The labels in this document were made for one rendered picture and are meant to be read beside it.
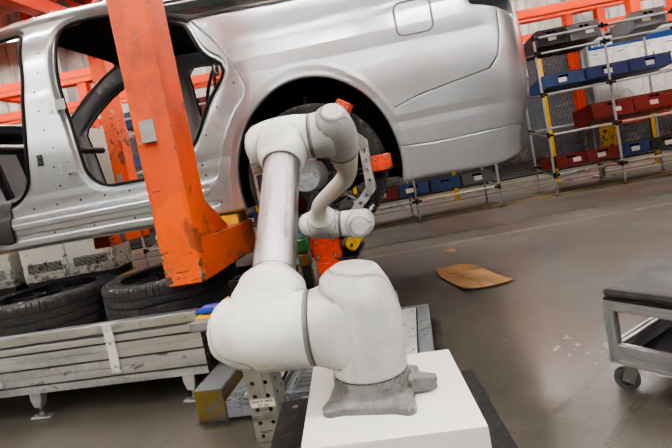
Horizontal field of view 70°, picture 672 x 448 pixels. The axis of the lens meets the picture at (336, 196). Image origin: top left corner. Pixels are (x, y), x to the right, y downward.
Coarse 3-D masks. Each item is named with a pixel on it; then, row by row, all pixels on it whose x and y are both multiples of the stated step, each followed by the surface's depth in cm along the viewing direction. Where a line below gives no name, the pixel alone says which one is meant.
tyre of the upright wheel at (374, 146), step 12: (300, 108) 224; (312, 108) 223; (360, 120) 221; (360, 132) 221; (372, 132) 222; (372, 144) 220; (252, 180) 231; (384, 180) 222; (252, 192) 232; (384, 192) 228
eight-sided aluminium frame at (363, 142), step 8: (360, 136) 212; (360, 144) 213; (360, 152) 213; (368, 152) 213; (368, 160) 213; (368, 168) 213; (368, 176) 214; (256, 184) 222; (368, 184) 214; (368, 192) 214; (360, 200) 215; (352, 208) 216; (360, 208) 216
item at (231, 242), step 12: (216, 216) 218; (216, 228) 216; (228, 228) 225; (240, 228) 238; (252, 228) 255; (216, 240) 209; (228, 240) 221; (240, 240) 235; (252, 240) 252; (216, 252) 206; (228, 252) 219; (240, 252) 233; (228, 264) 216
